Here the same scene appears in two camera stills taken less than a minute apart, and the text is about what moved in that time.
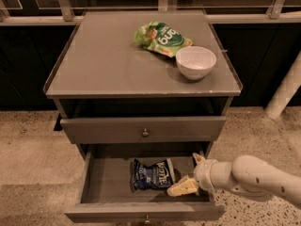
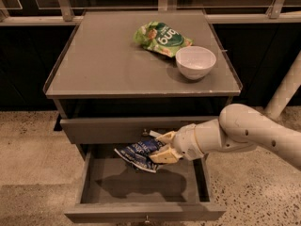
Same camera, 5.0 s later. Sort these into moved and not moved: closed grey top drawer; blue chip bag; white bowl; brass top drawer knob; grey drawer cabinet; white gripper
Moved: white gripper; blue chip bag
Not moved: brass top drawer knob; closed grey top drawer; grey drawer cabinet; white bowl
